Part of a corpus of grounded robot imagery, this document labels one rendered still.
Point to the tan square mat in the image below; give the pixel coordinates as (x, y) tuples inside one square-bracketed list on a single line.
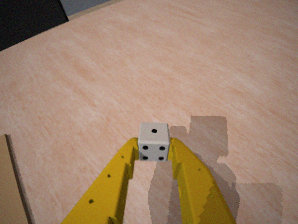
[(13, 208)]

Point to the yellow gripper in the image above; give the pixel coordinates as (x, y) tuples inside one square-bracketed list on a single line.
[(201, 200)]

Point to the white die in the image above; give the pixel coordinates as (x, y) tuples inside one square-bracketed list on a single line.
[(153, 141)]

